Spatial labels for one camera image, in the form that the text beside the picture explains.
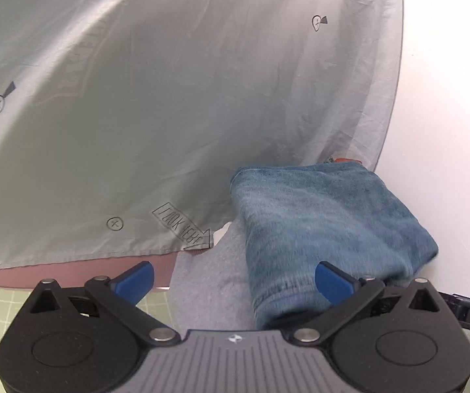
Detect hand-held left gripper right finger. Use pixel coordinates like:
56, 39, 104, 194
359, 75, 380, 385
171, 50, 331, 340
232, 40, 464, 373
294, 261, 451, 345

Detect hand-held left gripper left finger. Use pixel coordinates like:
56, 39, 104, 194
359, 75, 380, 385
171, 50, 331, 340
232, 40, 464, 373
23, 260, 182, 347

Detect blue jeans with red patch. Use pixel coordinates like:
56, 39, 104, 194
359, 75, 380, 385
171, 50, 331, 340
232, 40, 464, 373
230, 161, 440, 330

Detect grey sweatshirt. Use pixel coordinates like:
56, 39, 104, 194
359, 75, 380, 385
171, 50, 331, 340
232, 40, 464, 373
168, 221, 265, 333

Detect grey printed sheet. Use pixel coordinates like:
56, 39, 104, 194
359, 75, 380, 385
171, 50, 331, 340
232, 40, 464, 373
0, 0, 404, 274

